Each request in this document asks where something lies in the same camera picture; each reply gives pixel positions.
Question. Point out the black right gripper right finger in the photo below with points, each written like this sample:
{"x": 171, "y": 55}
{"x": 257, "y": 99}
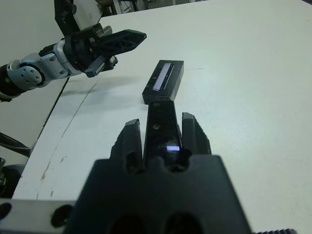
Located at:
{"x": 195, "y": 136}

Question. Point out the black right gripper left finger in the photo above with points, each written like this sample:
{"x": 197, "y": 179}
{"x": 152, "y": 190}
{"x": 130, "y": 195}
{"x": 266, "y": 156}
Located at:
{"x": 129, "y": 143}

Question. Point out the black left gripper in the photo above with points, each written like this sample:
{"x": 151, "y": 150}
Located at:
{"x": 78, "y": 51}

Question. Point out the slim black camera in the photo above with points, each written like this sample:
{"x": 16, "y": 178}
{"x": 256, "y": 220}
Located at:
{"x": 161, "y": 136}

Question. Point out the dark robot torso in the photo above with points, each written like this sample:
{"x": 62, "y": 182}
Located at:
{"x": 12, "y": 178}

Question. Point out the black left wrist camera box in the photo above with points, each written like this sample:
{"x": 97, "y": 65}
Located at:
{"x": 85, "y": 14}

